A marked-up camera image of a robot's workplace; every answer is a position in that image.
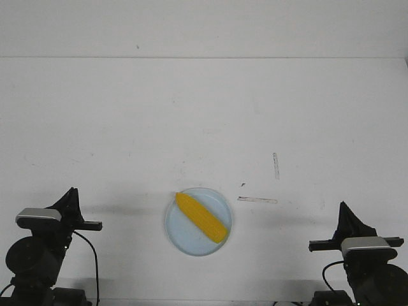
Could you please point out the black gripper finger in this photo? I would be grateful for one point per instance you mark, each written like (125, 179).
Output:
(340, 231)
(66, 206)
(352, 226)
(75, 207)

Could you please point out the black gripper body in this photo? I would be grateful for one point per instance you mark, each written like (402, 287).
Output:
(86, 226)
(329, 245)

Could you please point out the light blue plate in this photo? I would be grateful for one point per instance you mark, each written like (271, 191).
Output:
(184, 235)

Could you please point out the yellow corn cob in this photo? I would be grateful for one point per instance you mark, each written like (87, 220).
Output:
(201, 217)

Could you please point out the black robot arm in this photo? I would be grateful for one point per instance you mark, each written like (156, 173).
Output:
(36, 260)
(372, 283)

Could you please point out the clear tape strip horizontal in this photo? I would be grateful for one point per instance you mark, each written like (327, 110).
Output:
(257, 200)

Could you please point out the clear tape strip vertical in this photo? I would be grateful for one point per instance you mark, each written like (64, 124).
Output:
(276, 165)

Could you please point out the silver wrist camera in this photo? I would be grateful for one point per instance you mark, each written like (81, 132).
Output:
(367, 248)
(39, 219)

